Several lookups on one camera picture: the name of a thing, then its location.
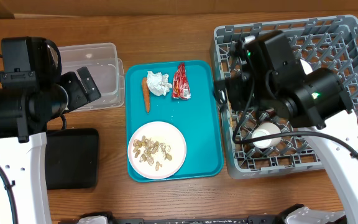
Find large white plate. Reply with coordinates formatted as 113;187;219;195
127;121;187;180

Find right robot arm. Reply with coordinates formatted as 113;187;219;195
214;30;358;223

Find orange carrot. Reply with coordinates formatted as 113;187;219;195
141;78;150;114

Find crumpled white tissue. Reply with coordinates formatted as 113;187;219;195
147;71;173;96

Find grey dishwasher rack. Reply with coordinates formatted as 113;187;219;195
210;15;358;179

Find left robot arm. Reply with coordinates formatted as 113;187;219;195
0;37;101;223

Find white cup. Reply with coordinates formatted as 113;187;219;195
252;122;282;149

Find clear plastic bin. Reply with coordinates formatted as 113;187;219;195
58;42;125;112

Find peanut shell scraps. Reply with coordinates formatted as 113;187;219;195
132;136;173;171

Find red snack wrapper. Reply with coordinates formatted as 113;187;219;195
172;62;191;100

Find teal plastic serving tray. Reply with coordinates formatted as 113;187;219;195
125;60;224;180

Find black plastic tray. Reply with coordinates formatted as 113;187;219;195
45;128;99;190

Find white bowl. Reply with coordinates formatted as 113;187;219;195
300;59;313;75

